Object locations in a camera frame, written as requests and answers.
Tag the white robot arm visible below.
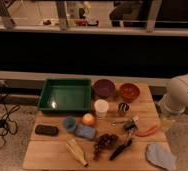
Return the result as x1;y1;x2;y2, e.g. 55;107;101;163
158;74;188;132

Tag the peach fruit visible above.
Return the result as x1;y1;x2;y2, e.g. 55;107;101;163
82;113;96;126

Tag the white cup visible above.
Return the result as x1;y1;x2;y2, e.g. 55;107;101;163
94;99;109;118

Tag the small striped cup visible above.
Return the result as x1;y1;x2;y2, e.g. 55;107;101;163
118;102;130;116

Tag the black rectangular case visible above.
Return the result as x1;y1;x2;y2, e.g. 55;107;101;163
35;125;59;136

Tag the blue-grey towel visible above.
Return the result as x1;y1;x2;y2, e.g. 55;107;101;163
146;142;176;171

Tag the purple bowl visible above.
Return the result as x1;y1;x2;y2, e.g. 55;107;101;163
92;79;115;98

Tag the black marker tool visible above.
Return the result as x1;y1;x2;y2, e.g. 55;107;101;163
109;139;132;161

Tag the orange carrot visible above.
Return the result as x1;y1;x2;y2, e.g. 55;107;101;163
135;125;159;137

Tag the green plastic tray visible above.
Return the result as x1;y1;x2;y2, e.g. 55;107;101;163
37;78;92;113

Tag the black floor cable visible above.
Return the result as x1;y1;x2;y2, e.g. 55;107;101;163
0;83;21;164

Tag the dark grape bunch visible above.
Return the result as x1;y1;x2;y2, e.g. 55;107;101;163
93;134;118;160

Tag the small metal clip toy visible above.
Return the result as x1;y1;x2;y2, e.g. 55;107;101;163
123;116;139;132

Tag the orange-red bowl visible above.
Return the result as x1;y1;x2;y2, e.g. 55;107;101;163
119;83;140;103

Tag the black power adapter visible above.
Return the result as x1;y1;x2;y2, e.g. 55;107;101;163
0;119;6;128

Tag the blue rectangular sponge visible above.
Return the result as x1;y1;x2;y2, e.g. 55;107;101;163
75;124;96;140

